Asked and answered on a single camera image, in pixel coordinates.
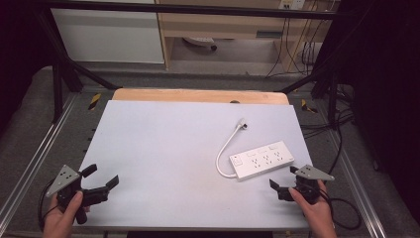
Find white cabinet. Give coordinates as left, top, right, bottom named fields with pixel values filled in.
left=51, top=0, right=165, bottom=64

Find wooden table board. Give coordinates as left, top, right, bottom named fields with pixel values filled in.
left=111, top=87, right=290, bottom=106

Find black floor cables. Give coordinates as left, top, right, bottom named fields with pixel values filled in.
left=298, top=83, right=356, bottom=177

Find person's right hand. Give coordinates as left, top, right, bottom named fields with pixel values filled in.
left=287, top=179, right=338, bottom=238

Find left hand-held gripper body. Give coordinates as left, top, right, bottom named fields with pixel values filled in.
left=46, top=164, right=110, bottom=226

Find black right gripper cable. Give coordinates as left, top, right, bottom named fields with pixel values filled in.
left=316, top=187, right=363, bottom=231

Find black metal frame stand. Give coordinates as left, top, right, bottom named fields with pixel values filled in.
left=34, top=8, right=121, bottom=124
left=280, top=65, right=341, bottom=127

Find white wall socket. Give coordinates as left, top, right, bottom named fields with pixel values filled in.
left=278, top=0, right=307, bottom=11

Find white power strip with cord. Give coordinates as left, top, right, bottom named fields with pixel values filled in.
left=215, top=118, right=295, bottom=182

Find light wooden desk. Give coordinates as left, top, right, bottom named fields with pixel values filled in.
left=154, top=0, right=333, bottom=72

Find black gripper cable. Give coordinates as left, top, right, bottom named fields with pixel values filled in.
left=37, top=179, right=62, bottom=230
left=316, top=187, right=363, bottom=231

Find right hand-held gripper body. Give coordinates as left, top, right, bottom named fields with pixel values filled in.
left=277, top=164, right=336, bottom=205

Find white power strip under desk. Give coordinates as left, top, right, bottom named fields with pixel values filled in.
left=182, top=36, right=218, bottom=52

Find hanging black cables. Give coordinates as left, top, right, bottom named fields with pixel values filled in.
left=264, top=9, right=323, bottom=79

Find yellow black striped tape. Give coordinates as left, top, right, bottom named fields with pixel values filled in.
left=300, top=98, right=319, bottom=114
left=87, top=92, right=102, bottom=111

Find pale grey table mat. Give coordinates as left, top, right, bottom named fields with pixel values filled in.
left=72, top=99, right=314, bottom=232

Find aluminium floor rail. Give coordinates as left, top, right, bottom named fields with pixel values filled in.
left=325, top=127, right=388, bottom=238
left=0, top=93, right=79, bottom=226

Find black curtain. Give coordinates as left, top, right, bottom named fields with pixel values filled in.
left=0, top=0, right=63, bottom=133
left=325, top=0, right=420, bottom=226

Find black metal frame bar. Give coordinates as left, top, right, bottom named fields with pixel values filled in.
left=39, top=0, right=345, bottom=21

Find person's left hand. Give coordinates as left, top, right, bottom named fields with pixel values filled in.
left=42, top=190, right=91, bottom=238

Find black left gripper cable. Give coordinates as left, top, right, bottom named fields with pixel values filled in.
left=37, top=179, right=62, bottom=230

